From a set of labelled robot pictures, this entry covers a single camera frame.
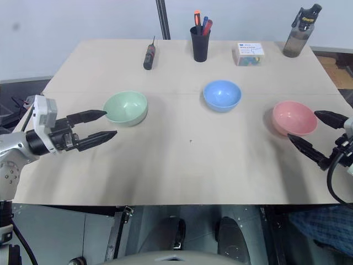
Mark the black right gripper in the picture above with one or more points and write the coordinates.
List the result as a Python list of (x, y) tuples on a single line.
[(343, 149)]

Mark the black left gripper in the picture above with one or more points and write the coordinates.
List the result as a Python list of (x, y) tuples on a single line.
[(61, 135)]

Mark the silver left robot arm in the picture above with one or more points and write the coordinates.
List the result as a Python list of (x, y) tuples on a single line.
[(11, 150)]

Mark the pink-red plastic bowl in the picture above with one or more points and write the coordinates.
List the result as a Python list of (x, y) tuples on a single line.
[(294, 117)]

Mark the green plastic bowl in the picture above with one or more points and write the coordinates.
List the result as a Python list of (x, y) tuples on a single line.
[(127, 108)]

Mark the blue checked cloth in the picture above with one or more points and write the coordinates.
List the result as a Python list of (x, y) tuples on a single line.
[(325, 226)]

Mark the grey water bottle black lid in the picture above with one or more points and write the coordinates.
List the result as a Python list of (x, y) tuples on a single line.
[(299, 33)]

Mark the blue plastic bowl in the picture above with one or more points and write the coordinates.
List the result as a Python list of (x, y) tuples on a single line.
[(222, 95)]

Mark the clear box of coloured pins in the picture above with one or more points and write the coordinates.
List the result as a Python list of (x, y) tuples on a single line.
[(249, 54)]

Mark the black metal pole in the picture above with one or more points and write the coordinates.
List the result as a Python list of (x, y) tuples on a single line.
[(163, 19)]

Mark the black pen holder cup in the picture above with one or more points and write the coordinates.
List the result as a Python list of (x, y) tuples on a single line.
[(200, 45)]

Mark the dark rounded robot foot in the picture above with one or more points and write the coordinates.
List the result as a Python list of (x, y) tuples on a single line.
[(230, 238)]

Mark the blue pen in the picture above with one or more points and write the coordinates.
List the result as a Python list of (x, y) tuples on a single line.
[(205, 24)]

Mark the red pen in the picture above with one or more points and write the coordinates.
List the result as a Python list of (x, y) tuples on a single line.
[(208, 27)]

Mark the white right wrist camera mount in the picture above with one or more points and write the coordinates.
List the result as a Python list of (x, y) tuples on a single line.
[(349, 123)]

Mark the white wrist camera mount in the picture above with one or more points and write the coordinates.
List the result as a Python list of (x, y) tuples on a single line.
[(46, 110), (349, 123)]

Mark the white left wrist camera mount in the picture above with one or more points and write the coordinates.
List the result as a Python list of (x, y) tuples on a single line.
[(46, 110)]

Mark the black table leg frame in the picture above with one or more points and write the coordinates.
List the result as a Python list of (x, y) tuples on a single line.
[(273, 237), (118, 232)]

